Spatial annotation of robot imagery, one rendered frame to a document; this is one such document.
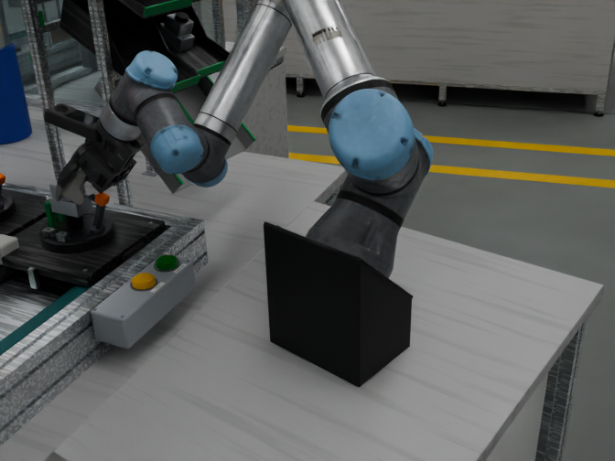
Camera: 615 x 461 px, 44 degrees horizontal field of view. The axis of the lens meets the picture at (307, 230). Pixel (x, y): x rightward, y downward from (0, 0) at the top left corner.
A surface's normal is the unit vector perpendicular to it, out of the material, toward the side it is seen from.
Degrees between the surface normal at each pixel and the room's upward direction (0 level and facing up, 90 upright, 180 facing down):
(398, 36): 90
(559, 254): 0
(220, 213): 0
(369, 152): 55
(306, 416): 0
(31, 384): 90
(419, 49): 90
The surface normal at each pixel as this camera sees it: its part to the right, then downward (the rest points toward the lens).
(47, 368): 0.91, 0.18
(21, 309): -0.03, -0.89
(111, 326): -0.42, 0.43
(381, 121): -0.18, -0.12
